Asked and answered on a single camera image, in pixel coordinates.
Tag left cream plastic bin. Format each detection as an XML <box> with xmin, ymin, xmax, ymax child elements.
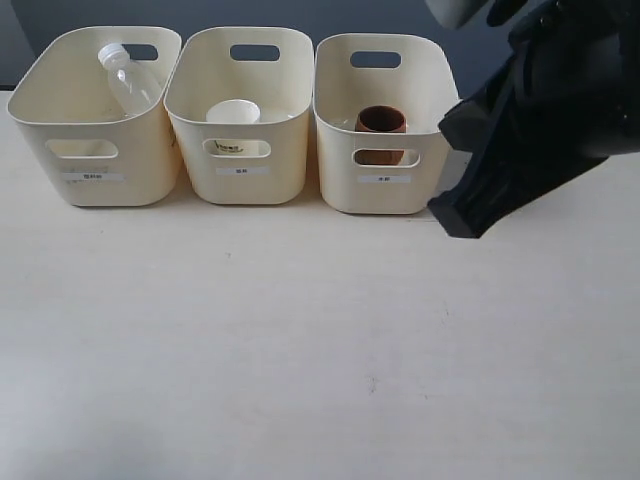
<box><xmin>7</xmin><ymin>26</ymin><xmax>182</xmax><ymax>207</ymax></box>

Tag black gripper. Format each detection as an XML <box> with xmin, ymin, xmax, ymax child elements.
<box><xmin>428</xmin><ymin>1</ymin><xmax>639</xmax><ymax>239</ymax></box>

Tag right cream plastic bin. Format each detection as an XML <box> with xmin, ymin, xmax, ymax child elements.
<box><xmin>313</xmin><ymin>33</ymin><xmax>459</xmax><ymax>215</ymax></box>

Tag cream plastic bin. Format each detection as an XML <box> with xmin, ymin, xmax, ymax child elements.
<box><xmin>164</xmin><ymin>26</ymin><xmax>314</xmax><ymax>205</ymax></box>
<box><xmin>313</xmin><ymin>33</ymin><xmax>459</xmax><ymax>215</ymax></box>
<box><xmin>7</xmin><ymin>26</ymin><xmax>182</xmax><ymax>207</ymax></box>

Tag dark brown wooden cup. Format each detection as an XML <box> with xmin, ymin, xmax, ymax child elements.
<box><xmin>356</xmin><ymin>104</ymin><xmax>409</xmax><ymax>167</ymax></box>

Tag middle cream plastic bin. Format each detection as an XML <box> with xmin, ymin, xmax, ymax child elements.
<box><xmin>164</xmin><ymin>26</ymin><xmax>314</xmax><ymax>205</ymax></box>

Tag white paper cup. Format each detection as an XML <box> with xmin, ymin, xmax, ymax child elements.
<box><xmin>205</xmin><ymin>99</ymin><xmax>262</xmax><ymax>157</ymax></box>

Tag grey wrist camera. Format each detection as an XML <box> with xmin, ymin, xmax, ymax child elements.
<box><xmin>425</xmin><ymin>0</ymin><xmax>489</xmax><ymax>29</ymax></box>

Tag clear plastic bottle white cap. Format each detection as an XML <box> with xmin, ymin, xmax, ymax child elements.
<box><xmin>97</xmin><ymin>43</ymin><xmax>162</xmax><ymax>117</ymax></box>

